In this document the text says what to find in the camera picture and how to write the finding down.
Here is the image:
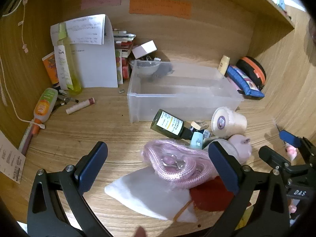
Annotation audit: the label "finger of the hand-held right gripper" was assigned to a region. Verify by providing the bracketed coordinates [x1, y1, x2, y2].
[279, 130, 316, 164]
[259, 146, 297, 178]

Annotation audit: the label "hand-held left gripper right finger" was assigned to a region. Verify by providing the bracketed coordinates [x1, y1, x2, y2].
[208, 142, 290, 237]

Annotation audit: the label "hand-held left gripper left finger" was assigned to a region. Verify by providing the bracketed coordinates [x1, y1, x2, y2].
[27, 141, 114, 237]

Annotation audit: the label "red cloth pouch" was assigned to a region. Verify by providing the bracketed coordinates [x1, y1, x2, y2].
[190, 176, 235, 211]

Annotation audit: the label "light blue small tube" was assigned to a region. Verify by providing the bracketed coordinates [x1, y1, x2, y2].
[191, 131, 204, 150]

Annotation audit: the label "white tape roll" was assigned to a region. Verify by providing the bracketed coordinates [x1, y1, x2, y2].
[212, 107, 248, 139]

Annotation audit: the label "white cloth pouch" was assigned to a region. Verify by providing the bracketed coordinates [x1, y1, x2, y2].
[104, 166, 198, 223]

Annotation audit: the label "pink braided rope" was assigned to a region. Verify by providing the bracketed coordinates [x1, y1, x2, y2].
[143, 139, 218, 187]

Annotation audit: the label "dark green bottle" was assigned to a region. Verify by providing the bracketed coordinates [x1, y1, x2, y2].
[150, 109, 195, 140]

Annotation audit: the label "clear plastic storage bin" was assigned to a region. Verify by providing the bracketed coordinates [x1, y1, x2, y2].
[127, 60, 244, 123]

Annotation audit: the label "wooden desktop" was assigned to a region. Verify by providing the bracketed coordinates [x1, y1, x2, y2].
[15, 49, 297, 237]

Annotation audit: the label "person's right hand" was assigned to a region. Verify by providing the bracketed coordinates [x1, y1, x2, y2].
[288, 200, 300, 215]

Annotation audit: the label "small pink object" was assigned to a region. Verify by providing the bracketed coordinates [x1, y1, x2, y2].
[286, 145, 298, 163]

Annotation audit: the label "beige eraser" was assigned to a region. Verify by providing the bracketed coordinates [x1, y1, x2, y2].
[191, 120, 209, 130]

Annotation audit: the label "yellow paper packet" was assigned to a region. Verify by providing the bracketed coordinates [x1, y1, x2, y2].
[237, 201, 255, 230]

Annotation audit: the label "pink lip balm stick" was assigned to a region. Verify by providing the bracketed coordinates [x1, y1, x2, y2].
[66, 97, 96, 115]

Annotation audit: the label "red pen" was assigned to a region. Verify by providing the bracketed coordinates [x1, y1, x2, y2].
[18, 122, 40, 155]

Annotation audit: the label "blue pencil case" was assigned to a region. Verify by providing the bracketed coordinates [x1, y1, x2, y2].
[227, 65, 265, 98]

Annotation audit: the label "black metal pens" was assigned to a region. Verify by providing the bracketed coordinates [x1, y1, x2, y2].
[56, 89, 79, 107]

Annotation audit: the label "black orange zip case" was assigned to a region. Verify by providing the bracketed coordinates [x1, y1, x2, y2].
[236, 56, 267, 90]

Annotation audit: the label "pink flat case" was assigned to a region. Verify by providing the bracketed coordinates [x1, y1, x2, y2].
[226, 75, 244, 95]

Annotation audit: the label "orange green glue bottle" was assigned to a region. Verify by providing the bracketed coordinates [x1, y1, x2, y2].
[33, 88, 58, 124]

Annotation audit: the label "printed paper receipt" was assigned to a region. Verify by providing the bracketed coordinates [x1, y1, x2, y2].
[0, 131, 26, 184]

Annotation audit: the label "yellow spray bottle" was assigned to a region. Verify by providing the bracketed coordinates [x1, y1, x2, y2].
[56, 38, 82, 95]

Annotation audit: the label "cream tube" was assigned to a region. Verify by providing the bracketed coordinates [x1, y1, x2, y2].
[218, 55, 230, 76]

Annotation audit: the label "dark round object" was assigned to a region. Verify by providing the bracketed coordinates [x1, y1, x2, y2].
[308, 18, 316, 55]

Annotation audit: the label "white paper sheets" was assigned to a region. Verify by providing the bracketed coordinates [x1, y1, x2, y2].
[51, 14, 118, 88]

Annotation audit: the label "orange printed tube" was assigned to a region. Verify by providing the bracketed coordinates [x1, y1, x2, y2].
[42, 52, 61, 86]

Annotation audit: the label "stack of colourful small boxes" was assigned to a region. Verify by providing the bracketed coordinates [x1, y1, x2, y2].
[113, 28, 137, 84]

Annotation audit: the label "white cardboard box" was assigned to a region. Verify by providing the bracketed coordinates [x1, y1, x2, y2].
[132, 40, 157, 58]

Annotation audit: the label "orange sticky note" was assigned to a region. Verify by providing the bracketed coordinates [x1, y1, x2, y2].
[129, 0, 192, 19]

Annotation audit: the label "orange patterned cord charm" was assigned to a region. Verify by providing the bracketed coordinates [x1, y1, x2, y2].
[173, 200, 193, 221]

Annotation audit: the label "white cord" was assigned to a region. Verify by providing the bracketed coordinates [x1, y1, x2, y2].
[0, 57, 34, 123]

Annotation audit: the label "white string with tags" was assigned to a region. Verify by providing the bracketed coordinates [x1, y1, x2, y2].
[18, 0, 29, 53]

